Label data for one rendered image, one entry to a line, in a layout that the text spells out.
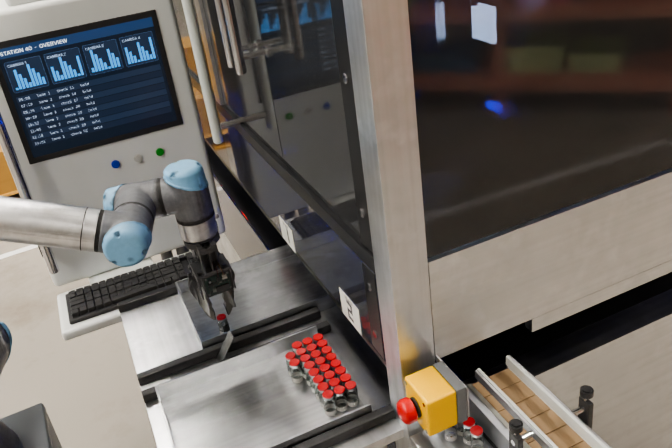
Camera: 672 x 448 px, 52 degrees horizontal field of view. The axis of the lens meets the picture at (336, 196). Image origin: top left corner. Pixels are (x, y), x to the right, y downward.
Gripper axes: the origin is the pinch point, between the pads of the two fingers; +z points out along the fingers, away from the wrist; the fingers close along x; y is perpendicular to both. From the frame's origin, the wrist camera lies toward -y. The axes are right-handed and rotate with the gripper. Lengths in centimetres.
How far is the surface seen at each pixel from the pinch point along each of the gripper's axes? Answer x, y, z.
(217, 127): 14.6, -31.7, -28.1
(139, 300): -14.9, -21.2, 4.4
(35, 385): -63, -128, 94
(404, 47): 26, 46, -61
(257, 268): 14.1, -19.8, 6.1
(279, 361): 7.0, 15.9, 6.0
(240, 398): -3.1, 21.6, 5.9
